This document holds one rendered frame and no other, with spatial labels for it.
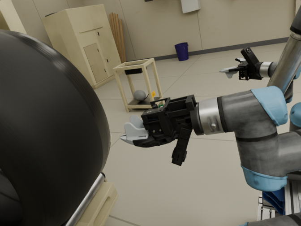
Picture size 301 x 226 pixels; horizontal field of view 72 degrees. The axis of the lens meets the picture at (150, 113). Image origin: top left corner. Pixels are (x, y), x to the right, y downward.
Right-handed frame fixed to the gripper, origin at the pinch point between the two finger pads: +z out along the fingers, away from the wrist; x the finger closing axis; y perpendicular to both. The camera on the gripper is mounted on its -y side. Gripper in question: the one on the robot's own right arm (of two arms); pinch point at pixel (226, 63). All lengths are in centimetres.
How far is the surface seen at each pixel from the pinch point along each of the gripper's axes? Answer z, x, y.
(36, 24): 628, 33, -83
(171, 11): 432, 351, 22
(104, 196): -9, -92, 7
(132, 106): 226, 29, 100
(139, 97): 218, 45, 91
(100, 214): -11, -97, 11
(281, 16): 186, 458, 109
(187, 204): 25, -45, 101
